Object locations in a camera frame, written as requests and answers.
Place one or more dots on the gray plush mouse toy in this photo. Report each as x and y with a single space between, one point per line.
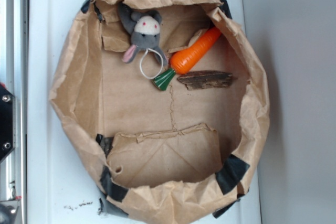
144 30

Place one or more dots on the orange plastic toy carrot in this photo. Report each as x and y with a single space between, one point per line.
183 61

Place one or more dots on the brown bark wood piece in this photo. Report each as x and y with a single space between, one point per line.
205 79

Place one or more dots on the brown paper bag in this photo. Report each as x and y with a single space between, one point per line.
171 156

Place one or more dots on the white plastic tray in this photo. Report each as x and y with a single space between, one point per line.
59 189

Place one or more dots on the black mounting plate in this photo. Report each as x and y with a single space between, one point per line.
6 122

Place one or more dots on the aluminium frame rail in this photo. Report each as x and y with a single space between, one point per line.
14 55

